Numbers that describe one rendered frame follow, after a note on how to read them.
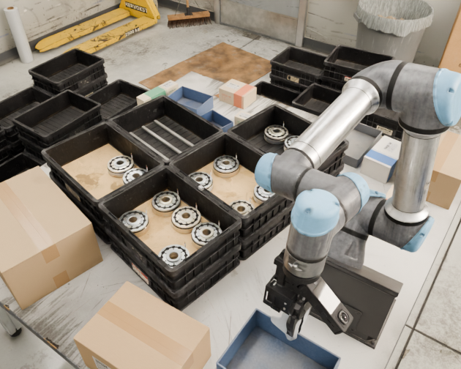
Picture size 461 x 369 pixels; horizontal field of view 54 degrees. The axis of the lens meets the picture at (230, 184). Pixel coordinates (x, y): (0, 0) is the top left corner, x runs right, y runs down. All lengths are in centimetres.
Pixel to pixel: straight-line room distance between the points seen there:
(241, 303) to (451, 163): 100
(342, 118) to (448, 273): 185
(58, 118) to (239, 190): 149
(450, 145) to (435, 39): 228
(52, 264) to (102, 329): 34
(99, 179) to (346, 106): 109
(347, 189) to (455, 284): 192
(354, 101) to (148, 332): 81
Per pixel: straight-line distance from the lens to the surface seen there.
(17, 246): 156
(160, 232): 156
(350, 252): 137
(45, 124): 285
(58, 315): 160
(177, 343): 128
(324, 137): 95
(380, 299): 132
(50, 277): 161
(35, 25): 497
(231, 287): 156
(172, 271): 133
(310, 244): 77
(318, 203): 74
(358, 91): 107
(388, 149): 207
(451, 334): 251
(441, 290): 265
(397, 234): 133
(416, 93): 109
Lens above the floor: 198
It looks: 42 degrees down
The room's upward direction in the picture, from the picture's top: straight up
